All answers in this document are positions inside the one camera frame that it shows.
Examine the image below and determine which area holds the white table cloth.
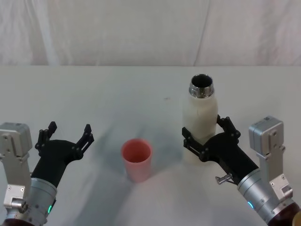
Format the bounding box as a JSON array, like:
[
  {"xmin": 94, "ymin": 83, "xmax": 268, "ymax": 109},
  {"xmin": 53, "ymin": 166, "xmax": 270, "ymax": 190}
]
[{"xmin": 0, "ymin": 65, "xmax": 301, "ymax": 226}]

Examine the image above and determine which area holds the white curtain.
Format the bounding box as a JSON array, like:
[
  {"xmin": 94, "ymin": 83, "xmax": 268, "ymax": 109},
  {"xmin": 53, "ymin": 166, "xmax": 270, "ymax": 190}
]
[{"xmin": 0, "ymin": 0, "xmax": 301, "ymax": 67}]

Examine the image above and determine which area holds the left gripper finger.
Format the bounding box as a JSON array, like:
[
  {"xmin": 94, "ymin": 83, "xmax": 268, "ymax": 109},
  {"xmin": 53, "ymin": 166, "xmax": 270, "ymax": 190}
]
[
  {"xmin": 71, "ymin": 123, "xmax": 95, "ymax": 161},
  {"xmin": 34, "ymin": 121, "xmax": 58, "ymax": 156}
]

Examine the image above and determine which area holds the thin cable with silver plug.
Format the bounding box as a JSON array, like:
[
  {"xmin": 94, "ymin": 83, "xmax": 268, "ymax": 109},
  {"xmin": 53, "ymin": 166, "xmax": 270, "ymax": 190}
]
[{"xmin": 214, "ymin": 173, "xmax": 238, "ymax": 187}]

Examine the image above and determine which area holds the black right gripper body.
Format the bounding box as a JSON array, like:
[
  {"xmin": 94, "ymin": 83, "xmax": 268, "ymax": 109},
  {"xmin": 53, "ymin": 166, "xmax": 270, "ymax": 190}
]
[{"xmin": 199, "ymin": 132, "xmax": 260, "ymax": 186}]

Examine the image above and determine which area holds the cream vacuum bottle steel neck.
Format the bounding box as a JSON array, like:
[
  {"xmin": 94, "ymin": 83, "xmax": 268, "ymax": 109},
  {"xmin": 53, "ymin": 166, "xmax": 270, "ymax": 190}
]
[{"xmin": 182, "ymin": 73, "xmax": 221, "ymax": 167}]

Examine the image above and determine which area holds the pink plastic cup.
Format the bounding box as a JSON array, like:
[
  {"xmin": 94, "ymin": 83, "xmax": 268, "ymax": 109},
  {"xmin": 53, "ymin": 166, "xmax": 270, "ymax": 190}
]
[{"xmin": 120, "ymin": 138, "xmax": 153, "ymax": 183}]

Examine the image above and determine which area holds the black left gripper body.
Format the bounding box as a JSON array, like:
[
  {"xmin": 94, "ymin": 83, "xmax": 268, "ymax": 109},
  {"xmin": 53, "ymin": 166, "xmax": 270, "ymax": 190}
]
[{"xmin": 31, "ymin": 139, "xmax": 83, "ymax": 188}]

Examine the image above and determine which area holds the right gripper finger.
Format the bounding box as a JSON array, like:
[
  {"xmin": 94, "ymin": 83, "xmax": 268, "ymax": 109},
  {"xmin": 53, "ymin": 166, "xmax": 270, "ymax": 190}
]
[
  {"xmin": 181, "ymin": 127, "xmax": 208, "ymax": 163},
  {"xmin": 216, "ymin": 113, "xmax": 242, "ymax": 142}
]

